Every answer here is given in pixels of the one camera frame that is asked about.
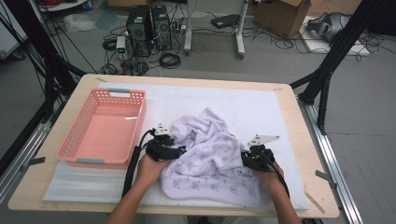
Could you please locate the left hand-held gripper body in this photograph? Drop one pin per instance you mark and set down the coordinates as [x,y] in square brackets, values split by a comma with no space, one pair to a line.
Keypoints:
[160,149]

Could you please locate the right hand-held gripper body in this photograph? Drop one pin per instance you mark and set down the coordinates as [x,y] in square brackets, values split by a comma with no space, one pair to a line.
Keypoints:
[261,158]

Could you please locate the lilac patterned towel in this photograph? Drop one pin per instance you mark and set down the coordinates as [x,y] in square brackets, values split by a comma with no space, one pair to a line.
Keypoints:
[211,161]

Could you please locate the pink plastic basket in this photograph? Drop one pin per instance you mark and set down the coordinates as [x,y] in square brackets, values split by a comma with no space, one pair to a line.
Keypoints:
[106,133]

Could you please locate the person's left hand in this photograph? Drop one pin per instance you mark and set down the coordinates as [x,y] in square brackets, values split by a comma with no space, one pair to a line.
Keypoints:
[151,171]

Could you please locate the person's right hand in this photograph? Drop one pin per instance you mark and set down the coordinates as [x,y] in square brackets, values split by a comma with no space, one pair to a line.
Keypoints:
[271,182]

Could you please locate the white grid mat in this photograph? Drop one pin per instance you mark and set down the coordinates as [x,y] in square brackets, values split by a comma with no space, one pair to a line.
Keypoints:
[218,99]

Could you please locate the wooden table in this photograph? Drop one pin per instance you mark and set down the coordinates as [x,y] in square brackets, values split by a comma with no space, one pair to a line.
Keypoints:
[218,81]

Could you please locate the brown tape piece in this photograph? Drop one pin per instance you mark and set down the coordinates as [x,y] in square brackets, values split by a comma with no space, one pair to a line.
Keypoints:
[101,79]

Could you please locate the white adapter box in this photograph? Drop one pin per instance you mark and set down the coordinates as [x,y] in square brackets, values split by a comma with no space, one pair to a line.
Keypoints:
[120,43]

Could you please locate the white metal stand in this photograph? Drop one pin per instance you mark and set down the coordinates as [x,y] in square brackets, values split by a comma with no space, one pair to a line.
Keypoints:
[187,31]

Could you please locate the black computer tower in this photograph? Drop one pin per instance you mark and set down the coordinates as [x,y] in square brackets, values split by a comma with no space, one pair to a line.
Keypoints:
[161,28]
[138,28]

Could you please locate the white floor board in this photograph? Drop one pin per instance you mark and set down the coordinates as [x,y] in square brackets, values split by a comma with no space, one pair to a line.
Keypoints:
[314,45]

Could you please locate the black flat device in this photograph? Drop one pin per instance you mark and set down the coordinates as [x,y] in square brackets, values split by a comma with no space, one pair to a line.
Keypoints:
[224,21]

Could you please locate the brown cardboard box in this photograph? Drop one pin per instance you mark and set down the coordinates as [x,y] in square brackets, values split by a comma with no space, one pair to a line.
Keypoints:
[280,17]

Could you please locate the grey headset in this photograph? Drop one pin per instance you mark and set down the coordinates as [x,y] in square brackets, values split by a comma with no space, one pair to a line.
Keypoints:
[330,25]

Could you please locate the clear plastic bag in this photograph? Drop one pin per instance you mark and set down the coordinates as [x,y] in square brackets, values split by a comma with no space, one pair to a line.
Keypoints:
[79,22]

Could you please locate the white round table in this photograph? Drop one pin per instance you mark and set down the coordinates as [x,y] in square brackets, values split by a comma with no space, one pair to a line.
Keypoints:
[67,5]

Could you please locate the aluminium rail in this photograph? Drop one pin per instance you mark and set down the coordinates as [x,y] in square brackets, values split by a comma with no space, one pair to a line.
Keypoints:
[325,149]
[18,158]

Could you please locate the grey metal bracket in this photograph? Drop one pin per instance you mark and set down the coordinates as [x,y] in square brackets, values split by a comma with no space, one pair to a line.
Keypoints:
[325,177]
[36,161]

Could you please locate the black frame post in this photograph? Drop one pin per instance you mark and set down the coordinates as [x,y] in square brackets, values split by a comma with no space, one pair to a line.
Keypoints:
[39,37]
[341,46]

